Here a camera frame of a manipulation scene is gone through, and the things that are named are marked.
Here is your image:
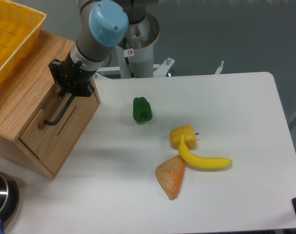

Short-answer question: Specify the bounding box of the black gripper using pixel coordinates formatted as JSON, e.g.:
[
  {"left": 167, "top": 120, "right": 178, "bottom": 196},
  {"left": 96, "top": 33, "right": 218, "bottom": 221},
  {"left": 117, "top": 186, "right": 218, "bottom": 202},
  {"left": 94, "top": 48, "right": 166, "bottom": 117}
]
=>
[{"left": 48, "top": 53, "right": 95, "bottom": 97}]

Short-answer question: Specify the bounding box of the black metal drawer handle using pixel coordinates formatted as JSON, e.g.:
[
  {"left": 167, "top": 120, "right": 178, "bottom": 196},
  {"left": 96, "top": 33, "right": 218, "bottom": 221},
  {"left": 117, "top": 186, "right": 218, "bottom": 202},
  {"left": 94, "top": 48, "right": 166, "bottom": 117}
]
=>
[{"left": 44, "top": 95, "right": 75, "bottom": 126}]

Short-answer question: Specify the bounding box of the wooden top drawer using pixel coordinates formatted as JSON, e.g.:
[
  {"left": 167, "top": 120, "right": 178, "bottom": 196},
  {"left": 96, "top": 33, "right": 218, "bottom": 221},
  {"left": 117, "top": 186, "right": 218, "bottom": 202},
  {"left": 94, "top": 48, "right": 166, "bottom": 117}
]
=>
[{"left": 19, "top": 85, "right": 100, "bottom": 178}]

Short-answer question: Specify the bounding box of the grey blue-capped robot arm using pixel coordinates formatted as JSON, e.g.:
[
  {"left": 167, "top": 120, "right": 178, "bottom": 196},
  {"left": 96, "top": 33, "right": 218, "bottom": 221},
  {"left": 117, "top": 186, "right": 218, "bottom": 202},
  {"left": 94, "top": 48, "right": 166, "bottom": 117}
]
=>
[{"left": 49, "top": 0, "right": 160, "bottom": 97}]

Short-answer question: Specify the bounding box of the wooden drawer cabinet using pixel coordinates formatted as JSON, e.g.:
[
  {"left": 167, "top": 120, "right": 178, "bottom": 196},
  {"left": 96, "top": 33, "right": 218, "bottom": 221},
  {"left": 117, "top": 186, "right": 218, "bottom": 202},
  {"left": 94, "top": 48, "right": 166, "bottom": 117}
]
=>
[{"left": 0, "top": 30, "right": 101, "bottom": 180}]

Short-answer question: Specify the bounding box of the yellow plastic basket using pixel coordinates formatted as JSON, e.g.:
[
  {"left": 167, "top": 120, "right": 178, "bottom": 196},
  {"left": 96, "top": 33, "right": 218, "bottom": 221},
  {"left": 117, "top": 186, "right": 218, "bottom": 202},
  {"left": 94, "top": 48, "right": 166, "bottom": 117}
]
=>
[{"left": 0, "top": 0, "right": 47, "bottom": 86}]

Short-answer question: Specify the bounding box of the green toy bell pepper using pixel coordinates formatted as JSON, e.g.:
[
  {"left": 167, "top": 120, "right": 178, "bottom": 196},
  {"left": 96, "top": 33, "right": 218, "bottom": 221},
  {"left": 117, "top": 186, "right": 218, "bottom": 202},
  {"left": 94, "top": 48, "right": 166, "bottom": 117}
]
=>
[{"left": 132, "top": 97, "right": 153, "bottom": 123}]

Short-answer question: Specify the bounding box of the yellow toy bell pepper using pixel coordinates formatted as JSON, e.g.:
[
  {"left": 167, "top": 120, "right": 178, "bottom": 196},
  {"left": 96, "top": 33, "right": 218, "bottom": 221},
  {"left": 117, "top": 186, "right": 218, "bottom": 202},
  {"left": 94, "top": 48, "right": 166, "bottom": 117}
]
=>
[{"left": 169, "top": 125, "right": 197, "bottom": 149}]

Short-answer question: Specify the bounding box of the steel pot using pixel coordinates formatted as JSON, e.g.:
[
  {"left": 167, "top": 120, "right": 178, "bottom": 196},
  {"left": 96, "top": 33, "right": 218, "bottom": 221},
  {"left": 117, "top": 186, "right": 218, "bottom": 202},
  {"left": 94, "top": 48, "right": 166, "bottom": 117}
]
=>
[{"left": 0, "top": 172, "right": 20, "bottom": 230}]

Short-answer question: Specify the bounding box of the orange toy bread slice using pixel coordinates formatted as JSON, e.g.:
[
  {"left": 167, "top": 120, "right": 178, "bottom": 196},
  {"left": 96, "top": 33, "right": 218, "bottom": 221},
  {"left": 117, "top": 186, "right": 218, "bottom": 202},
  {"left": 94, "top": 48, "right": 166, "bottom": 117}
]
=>
[{"left": 155, "top": 155, "right": 186, "bottom": 200}]

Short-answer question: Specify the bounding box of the yellow toy banana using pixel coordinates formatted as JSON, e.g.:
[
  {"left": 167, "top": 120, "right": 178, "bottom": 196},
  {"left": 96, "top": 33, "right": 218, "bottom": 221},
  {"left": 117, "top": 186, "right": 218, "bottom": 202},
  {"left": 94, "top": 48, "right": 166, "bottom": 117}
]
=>
[{"left": 178, "top": 135, "right": 233, "bottom": 170}]

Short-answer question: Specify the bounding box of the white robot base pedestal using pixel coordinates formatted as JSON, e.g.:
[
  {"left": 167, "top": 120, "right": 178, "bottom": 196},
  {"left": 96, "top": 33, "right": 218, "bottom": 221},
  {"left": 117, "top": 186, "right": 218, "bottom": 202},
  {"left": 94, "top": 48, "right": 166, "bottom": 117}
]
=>
[{"left": 116, "top": 13, "right": 160, "bottom": 79}]

